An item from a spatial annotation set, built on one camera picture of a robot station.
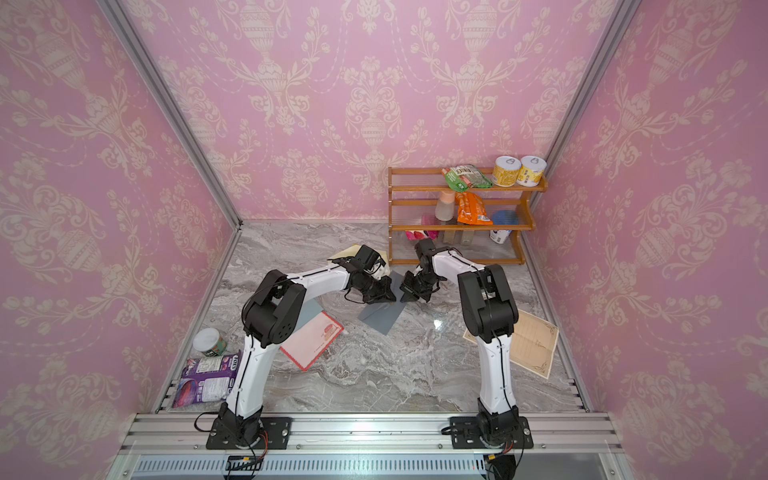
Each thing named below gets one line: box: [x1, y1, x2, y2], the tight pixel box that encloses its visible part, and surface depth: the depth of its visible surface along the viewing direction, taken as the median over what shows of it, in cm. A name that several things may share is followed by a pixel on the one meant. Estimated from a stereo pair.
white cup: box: [489, 230, 512, 245], surface depth 112 cm
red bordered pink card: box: [280, 311, 345, 372], surface depth 91 cm
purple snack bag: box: [172, 350, 241, 409], surface depth 81 cm
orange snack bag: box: [455, 191, 493, 225], surface depth 101 cm
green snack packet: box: [442, 164, 494, 193], surface depth 91 cm
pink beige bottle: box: [435, 190, 455, 222], surface depth 98 cm
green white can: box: [193, 328, 227, 357], surface depth 86 cm
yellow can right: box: [516, 155, 548, 187], surface depth 91 cm
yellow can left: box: [492, 155, 521, 187], surface depth 91 cm
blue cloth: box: [492, 210, 519, 225], surface depth 111 cm
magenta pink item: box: [405, 212, 441, 241], surface depth 108 cm
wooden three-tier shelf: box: [387, 166, 548, 265], surface depth 106 cm
